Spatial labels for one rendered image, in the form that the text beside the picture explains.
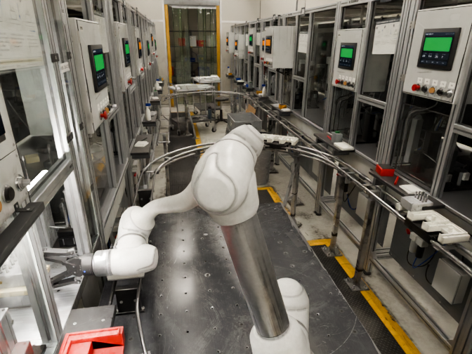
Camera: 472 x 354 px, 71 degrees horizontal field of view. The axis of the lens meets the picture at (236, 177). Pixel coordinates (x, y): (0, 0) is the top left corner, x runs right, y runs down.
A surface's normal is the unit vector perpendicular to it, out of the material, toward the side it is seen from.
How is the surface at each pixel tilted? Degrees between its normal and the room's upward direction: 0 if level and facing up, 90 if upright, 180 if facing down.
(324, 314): 0
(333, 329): 0
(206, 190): 85
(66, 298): 0
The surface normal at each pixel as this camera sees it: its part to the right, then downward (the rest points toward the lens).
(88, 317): 0.00, -0.92
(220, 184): -0.23, 0.33
